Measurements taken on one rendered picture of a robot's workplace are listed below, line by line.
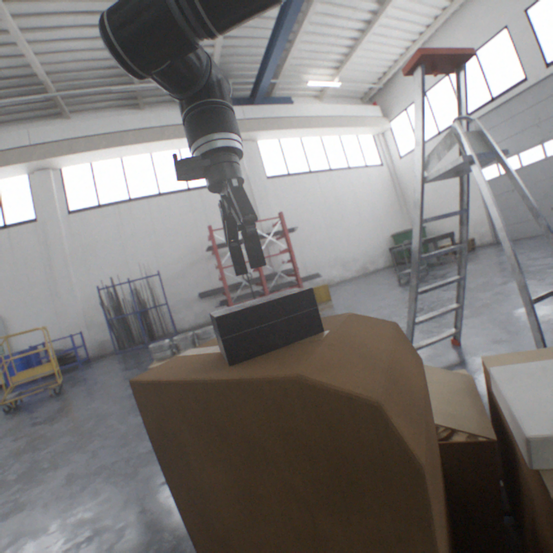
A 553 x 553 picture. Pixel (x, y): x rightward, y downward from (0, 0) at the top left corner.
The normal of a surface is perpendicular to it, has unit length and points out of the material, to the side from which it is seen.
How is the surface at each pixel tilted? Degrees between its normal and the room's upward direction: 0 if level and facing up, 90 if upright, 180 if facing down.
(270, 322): 90
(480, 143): 76
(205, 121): 90
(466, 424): 22
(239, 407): 90
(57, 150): 90
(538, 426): 0
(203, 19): 164
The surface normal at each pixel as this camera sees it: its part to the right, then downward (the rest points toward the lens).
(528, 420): -0.26, -0.96
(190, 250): 0.33, -0.07
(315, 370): 0.09, -0.97
